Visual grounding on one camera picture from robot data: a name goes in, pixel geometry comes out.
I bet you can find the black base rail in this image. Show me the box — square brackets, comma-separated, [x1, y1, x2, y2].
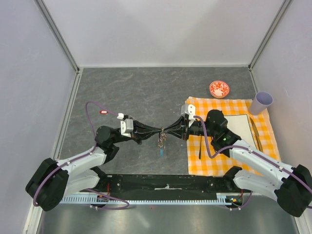
[93, 174, 241, 201]

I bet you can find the lilac plastic cup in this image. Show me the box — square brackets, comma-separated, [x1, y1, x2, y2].
[249, 92, 273, 116]

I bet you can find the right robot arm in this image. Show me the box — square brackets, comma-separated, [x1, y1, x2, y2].
[164, 110, 312, 217]

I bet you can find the red key tag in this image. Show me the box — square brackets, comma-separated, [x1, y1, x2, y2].
[99, 110, 109, 115]

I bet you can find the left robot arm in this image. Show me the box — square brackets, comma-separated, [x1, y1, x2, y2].
[25, 118, 162, 211]

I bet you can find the gold fork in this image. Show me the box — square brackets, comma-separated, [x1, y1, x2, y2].
[198, 136, 202, 160]

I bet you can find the light blue cable duct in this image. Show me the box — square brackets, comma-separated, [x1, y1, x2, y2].
[60, 193, 232, 205]

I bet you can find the orange checkered cloth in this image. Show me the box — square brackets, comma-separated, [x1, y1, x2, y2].
[185, 97, 280, 176]

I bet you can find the white square plate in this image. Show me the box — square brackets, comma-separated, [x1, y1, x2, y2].
[225, 115, 256, 148]

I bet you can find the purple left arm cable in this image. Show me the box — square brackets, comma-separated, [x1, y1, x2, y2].
[32, 101, 130, 211]

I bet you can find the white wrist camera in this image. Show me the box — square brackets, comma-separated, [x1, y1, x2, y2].
[117, 113, 134, 137]
[181, 104, 196, 120]

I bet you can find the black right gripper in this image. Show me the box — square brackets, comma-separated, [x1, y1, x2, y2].
[164, 115, 216, 141]

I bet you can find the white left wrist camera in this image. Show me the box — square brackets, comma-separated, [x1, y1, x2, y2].
[117, 113, 134, 137]

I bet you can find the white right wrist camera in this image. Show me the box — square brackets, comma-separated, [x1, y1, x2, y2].
[181, 104, 196, 120]

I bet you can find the red patterned bowl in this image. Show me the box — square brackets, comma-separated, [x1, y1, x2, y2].
[209, 80, 230, 98]

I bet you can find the gold knife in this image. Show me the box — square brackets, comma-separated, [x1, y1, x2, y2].
[250, 118, 263, 152]

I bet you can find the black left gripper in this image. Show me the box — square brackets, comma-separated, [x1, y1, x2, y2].
[113, 120, 162, 145]

